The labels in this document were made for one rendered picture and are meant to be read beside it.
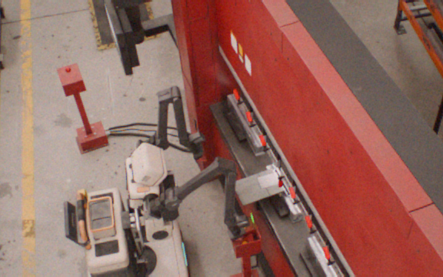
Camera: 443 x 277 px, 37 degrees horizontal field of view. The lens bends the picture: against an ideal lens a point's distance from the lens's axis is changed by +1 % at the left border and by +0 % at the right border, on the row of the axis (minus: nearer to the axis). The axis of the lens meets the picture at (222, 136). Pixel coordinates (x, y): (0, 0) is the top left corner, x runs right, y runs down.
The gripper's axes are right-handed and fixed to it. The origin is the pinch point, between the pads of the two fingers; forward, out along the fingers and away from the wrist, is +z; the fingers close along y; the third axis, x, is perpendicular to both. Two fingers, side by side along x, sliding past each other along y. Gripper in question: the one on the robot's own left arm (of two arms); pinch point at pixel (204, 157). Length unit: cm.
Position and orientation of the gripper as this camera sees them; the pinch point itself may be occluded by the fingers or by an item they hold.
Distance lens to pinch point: 415.0
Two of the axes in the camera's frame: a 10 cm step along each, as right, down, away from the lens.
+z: 5.0, 4.8, 7.2
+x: -8.4, 4.6, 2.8
